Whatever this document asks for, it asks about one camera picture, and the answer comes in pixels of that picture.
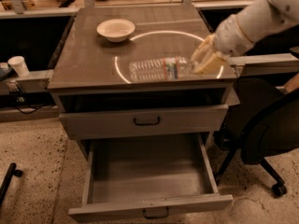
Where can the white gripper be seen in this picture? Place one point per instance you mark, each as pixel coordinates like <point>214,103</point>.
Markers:
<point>228,37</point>

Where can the clear plastic water bottle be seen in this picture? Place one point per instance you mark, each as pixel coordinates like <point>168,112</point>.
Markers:
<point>162,69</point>

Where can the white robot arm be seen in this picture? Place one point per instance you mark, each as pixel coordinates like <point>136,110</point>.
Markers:
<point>266,17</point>

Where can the upper grey drawer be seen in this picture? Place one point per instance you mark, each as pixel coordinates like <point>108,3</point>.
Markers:
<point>126,123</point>

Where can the grey drawer cabinet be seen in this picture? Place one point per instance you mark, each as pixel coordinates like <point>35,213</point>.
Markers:
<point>92,74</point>

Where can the open middle drawer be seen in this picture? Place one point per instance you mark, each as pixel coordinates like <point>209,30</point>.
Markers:
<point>126,175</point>

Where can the black office chair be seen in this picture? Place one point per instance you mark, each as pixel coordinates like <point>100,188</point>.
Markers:
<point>264,123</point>

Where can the white ceramic bowl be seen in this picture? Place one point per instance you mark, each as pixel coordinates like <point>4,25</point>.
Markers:
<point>115,30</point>

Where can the white paper cup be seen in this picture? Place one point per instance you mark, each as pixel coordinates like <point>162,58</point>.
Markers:
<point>19,66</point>

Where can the black pole on floor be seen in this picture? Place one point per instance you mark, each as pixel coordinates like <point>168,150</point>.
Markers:
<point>11,171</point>

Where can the grey metal side rail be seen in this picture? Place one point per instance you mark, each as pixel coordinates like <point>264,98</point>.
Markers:
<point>271,64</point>

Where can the black upper drawer handle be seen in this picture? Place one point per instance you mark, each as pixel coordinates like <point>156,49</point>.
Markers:
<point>141,122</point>

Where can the black drawer handle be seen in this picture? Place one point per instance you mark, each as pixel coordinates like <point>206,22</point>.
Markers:
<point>155,213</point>
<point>141,122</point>

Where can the black middle drawer handle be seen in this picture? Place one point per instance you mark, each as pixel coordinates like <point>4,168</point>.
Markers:
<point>155,213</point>

